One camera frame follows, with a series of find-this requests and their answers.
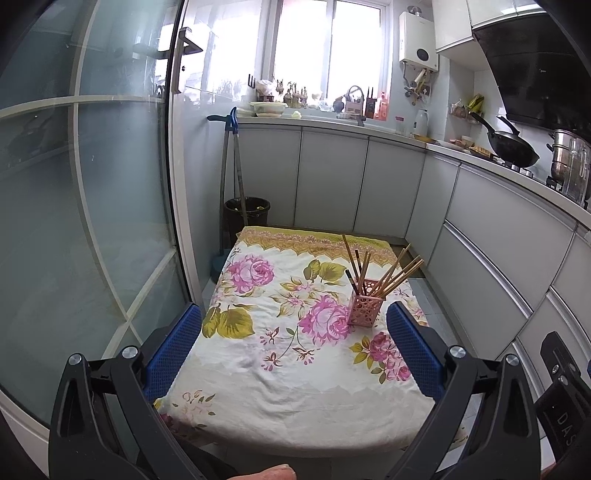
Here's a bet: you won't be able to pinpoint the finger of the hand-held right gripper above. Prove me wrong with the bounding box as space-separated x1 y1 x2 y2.
540 331 586 393

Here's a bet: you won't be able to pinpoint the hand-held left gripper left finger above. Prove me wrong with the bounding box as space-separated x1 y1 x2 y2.
48 302 206 480

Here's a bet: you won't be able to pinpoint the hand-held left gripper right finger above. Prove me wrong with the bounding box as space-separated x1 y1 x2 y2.
387 302 541 480

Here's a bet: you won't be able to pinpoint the pink perforated chopstick holder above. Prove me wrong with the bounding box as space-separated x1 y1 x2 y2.
346 277 387 328

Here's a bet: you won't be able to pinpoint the bunch of wooden chopsticks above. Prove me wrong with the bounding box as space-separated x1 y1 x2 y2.
342 234 425 299

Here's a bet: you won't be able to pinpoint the person's left hand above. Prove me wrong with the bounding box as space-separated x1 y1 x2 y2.
238 463 297 480

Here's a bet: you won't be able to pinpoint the floral tablecloth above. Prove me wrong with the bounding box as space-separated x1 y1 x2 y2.
154 225 465 455

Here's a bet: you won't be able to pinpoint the grey kitchen cabinets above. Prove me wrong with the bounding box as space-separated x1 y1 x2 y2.
238 124 591 416

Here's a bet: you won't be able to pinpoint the black trash bin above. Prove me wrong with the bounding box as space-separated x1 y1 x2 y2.
223 196 272 251

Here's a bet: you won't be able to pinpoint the frosted glass sliding door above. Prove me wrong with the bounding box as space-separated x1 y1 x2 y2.
0 0 206 462

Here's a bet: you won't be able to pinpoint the glass pitcher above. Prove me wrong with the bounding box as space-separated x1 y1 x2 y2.
562 137 591 205

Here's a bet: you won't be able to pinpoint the stainless steel steamer pot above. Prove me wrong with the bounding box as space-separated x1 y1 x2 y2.
547 128 591 192

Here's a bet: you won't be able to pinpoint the black wok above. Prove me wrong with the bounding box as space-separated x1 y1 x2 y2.
468 111 540 168

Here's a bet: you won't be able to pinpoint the white kitchen countertop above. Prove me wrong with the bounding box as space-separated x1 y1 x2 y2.
237 113 591 232

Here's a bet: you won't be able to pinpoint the stack of pale bowls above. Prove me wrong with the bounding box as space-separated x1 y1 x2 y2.
249 100 288 117

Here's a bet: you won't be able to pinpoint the row of small figurines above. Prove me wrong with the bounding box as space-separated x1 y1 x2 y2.
274 79 311 105

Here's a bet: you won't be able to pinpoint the black range hood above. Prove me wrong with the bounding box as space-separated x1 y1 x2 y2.
472 8 591 131

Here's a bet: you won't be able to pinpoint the kitchen window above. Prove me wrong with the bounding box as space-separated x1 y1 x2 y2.
262 0 394 110

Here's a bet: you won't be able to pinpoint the white upper cabinet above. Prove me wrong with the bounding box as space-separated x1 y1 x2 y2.
433 0 548 71

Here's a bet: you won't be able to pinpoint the mop with long handle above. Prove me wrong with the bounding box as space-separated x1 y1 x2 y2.
207 106 246 261

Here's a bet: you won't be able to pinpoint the wall spice rack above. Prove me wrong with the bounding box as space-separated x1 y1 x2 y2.
450 93 486 125

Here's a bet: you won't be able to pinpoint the woven basket with handle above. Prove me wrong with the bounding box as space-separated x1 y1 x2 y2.
345 85 366 116

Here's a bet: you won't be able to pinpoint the metal door handle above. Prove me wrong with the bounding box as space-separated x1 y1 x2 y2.
157 27 205 95

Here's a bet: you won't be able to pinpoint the white wall water heater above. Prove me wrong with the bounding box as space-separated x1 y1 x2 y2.
399 10 440 73

